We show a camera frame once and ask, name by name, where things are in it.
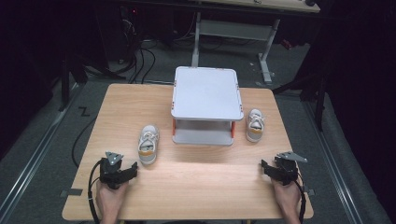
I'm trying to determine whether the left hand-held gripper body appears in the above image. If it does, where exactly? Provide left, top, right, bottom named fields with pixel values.
left=99, top=151, right=133, bottom=190

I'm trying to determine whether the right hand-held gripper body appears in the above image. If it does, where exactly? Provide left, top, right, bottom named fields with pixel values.
left=273, top=151, right=309, bottom=187

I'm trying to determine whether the small white sneaker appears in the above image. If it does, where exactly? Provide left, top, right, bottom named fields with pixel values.
left=246, top=108, right=266, bottom=144
left=137, top=124, right=161, bottom=166

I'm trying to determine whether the white two-tier shoe rack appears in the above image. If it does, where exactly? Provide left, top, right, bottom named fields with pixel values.
left=170, top=65, right=245, bottom=147

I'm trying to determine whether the person's right hand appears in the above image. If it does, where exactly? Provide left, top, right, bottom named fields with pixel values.
left=270, top=178, right=303, bottom=218

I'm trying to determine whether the person's left hand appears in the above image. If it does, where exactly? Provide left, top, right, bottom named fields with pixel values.
left=95, top=180, right=130, bottom=218

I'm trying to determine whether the grey tape strip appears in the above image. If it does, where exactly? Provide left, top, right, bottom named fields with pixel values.
left=60, top=188, right=84, bottom=198

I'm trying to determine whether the black metal stand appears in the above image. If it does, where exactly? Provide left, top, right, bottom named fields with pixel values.
left=58, top=50, right=127, bottom=113
left=271, top=69, right=328, bottom=133

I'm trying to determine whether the red object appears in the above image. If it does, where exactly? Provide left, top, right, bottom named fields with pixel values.
left=280, top=38, right=294, bottom=51

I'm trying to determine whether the white-framed desk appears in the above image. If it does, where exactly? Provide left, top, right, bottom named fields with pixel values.
left=190, top=0, right=321, bottom=86

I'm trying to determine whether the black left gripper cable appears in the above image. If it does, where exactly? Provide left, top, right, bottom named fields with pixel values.
left=87, top=158, right=105, bottom=224

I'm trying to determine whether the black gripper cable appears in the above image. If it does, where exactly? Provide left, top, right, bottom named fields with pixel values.
left=293, top=177, right=307, bottom=224
left=87, top=158, right=105, bottom=224

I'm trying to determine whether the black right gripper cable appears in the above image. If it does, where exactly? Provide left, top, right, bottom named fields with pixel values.
left=293, top=177, right=307, bottom=224

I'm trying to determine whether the black floor cable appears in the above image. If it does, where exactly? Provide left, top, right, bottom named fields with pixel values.
left=71, top=116, right=98, bottom=169

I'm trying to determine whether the metal floor rail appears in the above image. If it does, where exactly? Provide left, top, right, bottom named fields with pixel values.
left=303, top=100, right=364, bottom=224
left=0, top=83, right=80, bottom=217

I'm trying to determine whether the bundle of black cables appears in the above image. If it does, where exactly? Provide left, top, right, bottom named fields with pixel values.
left=120, top=6, right=157, bottom=85

